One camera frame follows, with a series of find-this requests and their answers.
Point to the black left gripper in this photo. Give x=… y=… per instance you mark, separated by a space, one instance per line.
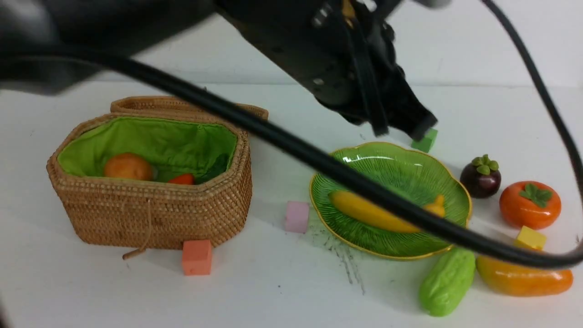
x=339 y=53

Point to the yellow plastic banana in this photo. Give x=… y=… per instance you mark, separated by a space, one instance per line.
x=354 y=206

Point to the purple plastic mangosteen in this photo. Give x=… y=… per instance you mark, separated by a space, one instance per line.
x=481 y=177

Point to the orange plastic persimmon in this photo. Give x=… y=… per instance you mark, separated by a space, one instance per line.
x=531 y=204

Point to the green plastic bitter gourd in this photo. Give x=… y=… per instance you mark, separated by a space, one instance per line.
x=447 y=283

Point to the orange plastic carrot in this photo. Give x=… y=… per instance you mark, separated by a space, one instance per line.
x=183 y=179

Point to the orange yellow plastic mango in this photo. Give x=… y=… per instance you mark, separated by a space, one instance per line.
x=522 y=281

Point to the brown plastic potato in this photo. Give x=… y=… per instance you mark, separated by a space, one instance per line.
x=128 y=166

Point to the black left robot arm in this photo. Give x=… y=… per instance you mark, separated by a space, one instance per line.
x=123 y=27

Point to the green foam cube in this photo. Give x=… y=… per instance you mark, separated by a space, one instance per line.
x=426 y=143

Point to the green glass plate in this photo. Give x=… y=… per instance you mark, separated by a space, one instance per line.
x=413 y=175

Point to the pink foam cube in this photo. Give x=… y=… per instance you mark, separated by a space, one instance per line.
x=297 y=217

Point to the yellow foam cube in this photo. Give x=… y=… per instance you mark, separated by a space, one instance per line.
x=529 y=238

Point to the orange foam cube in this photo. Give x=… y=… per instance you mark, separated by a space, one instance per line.
x=197 y=258

